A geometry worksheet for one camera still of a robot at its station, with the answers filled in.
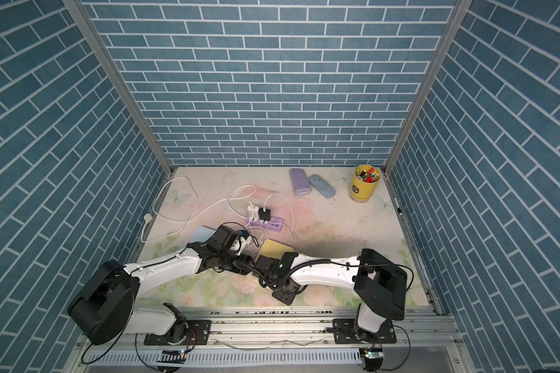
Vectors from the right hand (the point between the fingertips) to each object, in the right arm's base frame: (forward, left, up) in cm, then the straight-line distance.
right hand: (288, 294), depth 80 cm
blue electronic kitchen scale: (+22, +39, -2) cm, 45 cm away
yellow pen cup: (+50, -31, +9) cm, 59 cm away
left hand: (+8, +13, +2) cm, 15 cm away
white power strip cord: (+29, +67, -2) cm, 73 cm away
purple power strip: (+27, +8, +3) cm, 28 cm away
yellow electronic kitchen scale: (+16, +8, +1) cm, 18 cm away
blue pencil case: (+53, -9, +2) cm, 54 cm away
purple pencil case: (+54, -1, 0) cm, 54 cm away
